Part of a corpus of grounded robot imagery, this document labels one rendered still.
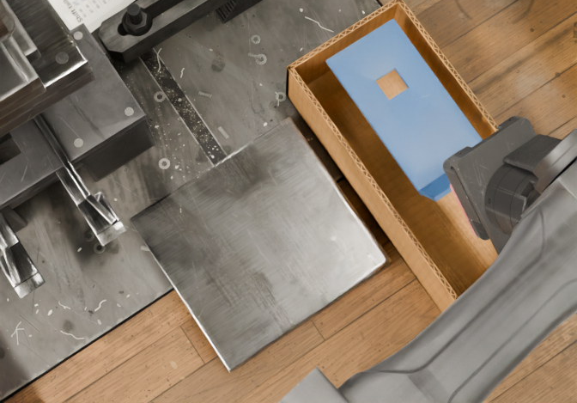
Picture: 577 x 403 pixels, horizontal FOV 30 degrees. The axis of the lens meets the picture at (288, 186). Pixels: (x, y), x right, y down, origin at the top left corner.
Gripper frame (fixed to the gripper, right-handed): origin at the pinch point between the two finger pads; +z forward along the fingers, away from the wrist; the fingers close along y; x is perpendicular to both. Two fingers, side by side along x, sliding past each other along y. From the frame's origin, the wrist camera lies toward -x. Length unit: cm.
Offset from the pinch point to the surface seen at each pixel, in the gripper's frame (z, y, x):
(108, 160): 15.8, 12.8, 22.8
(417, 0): 17.6, 9.8, -9.9
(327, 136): 10.3, 5.6, 5.8
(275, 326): 6.7, -5.1, 18.7
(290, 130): 13.8, 6.8, 7.8
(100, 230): 8.3, 9.9, 26.7
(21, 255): 9.3, 11.3, 33.0
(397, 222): 3.0, -1.6, 5.9
